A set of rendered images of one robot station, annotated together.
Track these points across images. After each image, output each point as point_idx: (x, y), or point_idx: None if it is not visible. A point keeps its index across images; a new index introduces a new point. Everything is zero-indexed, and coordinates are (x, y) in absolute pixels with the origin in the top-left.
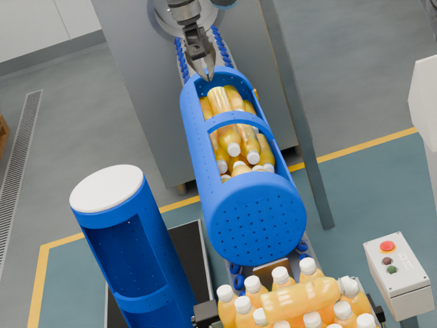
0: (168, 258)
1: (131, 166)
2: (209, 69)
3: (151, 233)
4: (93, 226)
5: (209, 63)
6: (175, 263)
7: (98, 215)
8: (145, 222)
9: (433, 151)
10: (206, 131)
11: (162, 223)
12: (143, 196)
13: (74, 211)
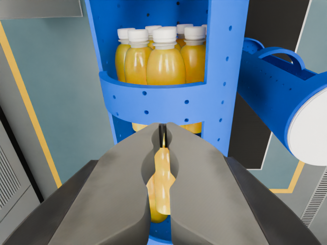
0: (256, 70)
1: (297, 152)
2: (139, 145)
3: (279, 74)
4: None
5: (118, 174)
6: (247, 73)
7: None
8: (289, 78)
9: None
10: (207, 85)
11: (260, 94)
12: (295, 98)
13: None
